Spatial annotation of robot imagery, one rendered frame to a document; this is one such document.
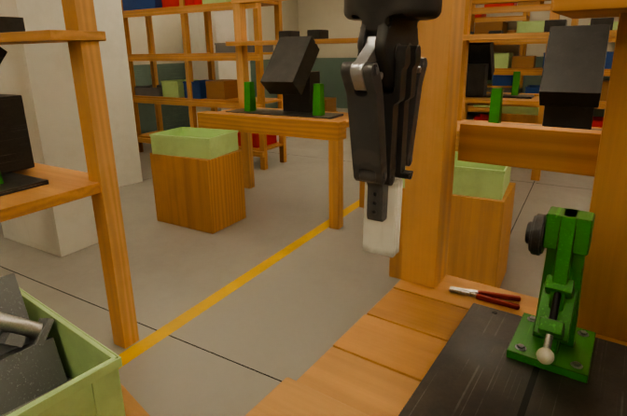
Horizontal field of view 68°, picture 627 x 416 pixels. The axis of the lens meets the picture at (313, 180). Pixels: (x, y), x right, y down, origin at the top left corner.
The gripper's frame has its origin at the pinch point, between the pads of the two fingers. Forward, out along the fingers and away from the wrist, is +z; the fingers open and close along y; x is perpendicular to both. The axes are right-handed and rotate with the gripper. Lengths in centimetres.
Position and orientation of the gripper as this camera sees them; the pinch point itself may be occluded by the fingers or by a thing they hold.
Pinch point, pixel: (382, 215)
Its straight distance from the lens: 41.6
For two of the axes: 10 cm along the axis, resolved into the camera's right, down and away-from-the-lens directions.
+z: 0.0, 9.6, 2.9
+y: -5.0, 2.5, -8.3
